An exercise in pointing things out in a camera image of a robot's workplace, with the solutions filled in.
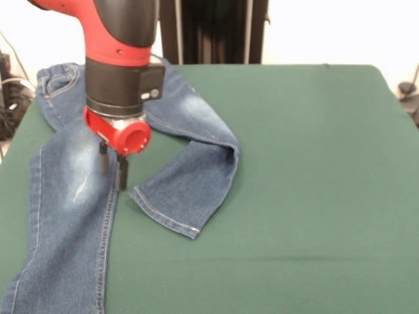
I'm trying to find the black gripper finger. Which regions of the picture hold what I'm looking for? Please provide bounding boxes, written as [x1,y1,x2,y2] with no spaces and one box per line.
[115,154,130,192]
[98,139,110,175]

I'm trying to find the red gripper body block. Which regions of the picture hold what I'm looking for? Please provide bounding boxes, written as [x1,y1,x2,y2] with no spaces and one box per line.
[82,106,153,156]

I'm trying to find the blue denim jeans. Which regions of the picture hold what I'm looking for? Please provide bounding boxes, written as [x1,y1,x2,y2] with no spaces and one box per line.
[0,57,242,314]

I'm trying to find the black upright power strip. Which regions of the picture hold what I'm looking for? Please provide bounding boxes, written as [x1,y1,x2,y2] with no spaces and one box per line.
[0,52,13,79]

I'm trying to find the black metal column stand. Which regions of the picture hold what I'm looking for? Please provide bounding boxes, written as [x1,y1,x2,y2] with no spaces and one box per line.
[155,0,272,65]

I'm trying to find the dark green table cloth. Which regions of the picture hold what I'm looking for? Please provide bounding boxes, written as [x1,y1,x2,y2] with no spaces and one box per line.
[0,63,419,314]

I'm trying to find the black round plug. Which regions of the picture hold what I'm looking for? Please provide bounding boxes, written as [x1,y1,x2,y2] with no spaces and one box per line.
[397,81,415,96]

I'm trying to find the black cable bundle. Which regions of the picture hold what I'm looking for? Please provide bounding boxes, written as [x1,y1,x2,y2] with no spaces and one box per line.
[0,75,37,141]

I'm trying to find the white cable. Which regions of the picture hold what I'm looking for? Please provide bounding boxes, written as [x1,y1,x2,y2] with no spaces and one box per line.
[0,75,36,97]

